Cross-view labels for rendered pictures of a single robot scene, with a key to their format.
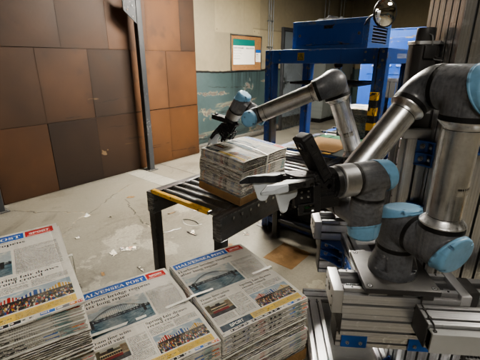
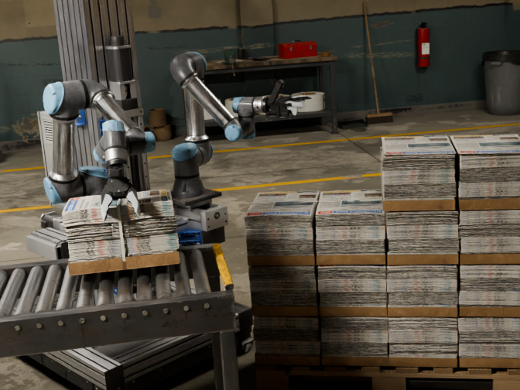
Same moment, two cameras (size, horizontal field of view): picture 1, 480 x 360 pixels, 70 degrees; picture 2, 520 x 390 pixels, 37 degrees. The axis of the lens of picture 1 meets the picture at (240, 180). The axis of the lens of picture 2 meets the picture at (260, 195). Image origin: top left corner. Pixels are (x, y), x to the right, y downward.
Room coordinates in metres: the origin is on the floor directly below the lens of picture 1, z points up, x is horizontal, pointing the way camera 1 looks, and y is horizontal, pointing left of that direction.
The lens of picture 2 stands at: (3.38, 2.15, 1.75)
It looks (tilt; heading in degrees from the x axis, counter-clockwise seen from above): 15 degrees down; 222
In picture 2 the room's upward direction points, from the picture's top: 4 degrees counter-clockwise
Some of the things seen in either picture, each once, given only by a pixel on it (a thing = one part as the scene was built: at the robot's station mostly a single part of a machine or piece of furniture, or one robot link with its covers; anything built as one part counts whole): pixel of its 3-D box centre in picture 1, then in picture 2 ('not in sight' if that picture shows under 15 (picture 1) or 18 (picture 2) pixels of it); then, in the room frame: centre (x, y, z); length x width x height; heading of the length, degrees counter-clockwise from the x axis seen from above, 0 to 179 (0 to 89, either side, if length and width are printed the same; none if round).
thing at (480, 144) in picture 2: not in sight; (488, 143); (0.43, 0.75, 1.06); 0.37 x 0.28 x 0.01; 34
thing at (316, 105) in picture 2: not in sight; (257, 90); (-3.53, -4.09, 0.55); 1.80 x 0.70 x 1.09; 140
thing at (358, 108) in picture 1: (358, 120); not in sight; (3.29, -1.15, 0.93); 0.38 x 0.30 x 0.26; 140
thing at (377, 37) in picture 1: (341, 36); not in sight; (2.85, -0.78, 1.65); 0.60 x 0.45 x 0.20; 50
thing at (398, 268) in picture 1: (393, 256); (187, 183); (0.97, -0.50, 0.87); 0.15 x 0.15 x 0.10
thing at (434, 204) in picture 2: not in sight; (415, 193); (0.58, 0.50, 0.86); 0.38 x 0.29 x 0.04; 33
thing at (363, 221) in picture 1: (360, 213); (245, 127); (0.76, -0.30, 1.12); 0.11 x 0.08 x 0.11; 21
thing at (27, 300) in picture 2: not in sight; (29, 294); (2.07, -0.13, 0.77); 0.47 x 0.05 x 0.05; 50
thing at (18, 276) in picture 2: not in sight; (9, 296); (2.12, -0.17, 0.77); 0.47 x 0.05 x 0.05; 50
